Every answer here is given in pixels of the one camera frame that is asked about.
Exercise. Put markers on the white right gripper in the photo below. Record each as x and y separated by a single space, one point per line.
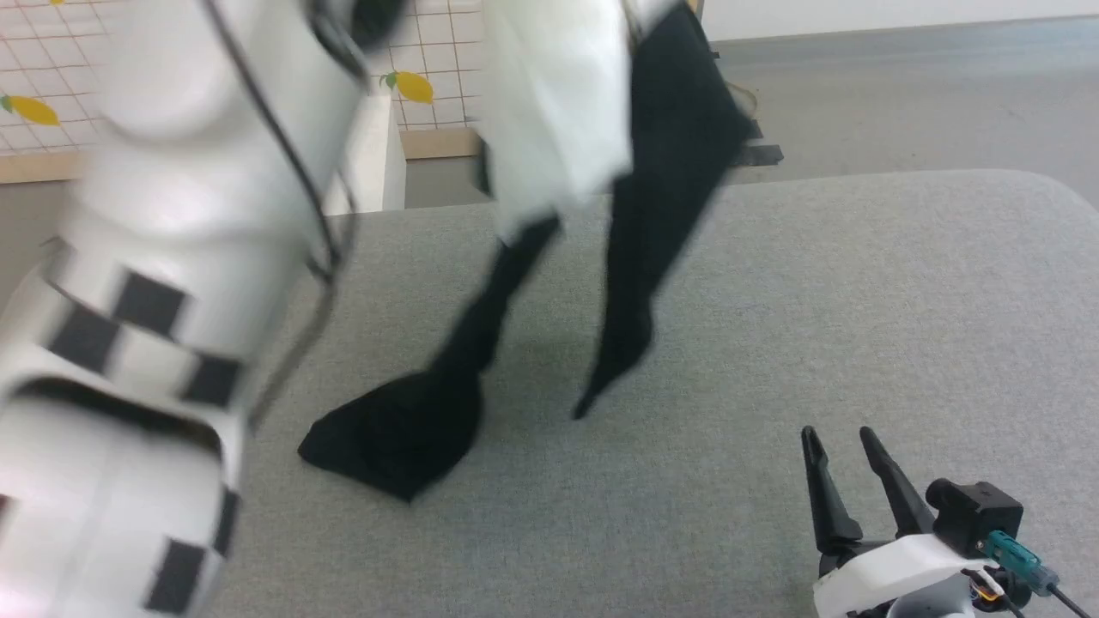
884 571

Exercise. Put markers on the white garment with black sleeves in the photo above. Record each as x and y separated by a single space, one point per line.
403 429

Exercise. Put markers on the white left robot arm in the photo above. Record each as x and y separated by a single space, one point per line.
172 172

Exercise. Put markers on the large dark floor plate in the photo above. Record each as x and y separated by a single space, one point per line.
764 155

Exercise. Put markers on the white box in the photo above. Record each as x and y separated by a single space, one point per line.
382 163

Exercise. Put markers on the lemon print partition screen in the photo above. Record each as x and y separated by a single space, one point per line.
438 51

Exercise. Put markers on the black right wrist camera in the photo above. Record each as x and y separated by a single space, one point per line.
979 515

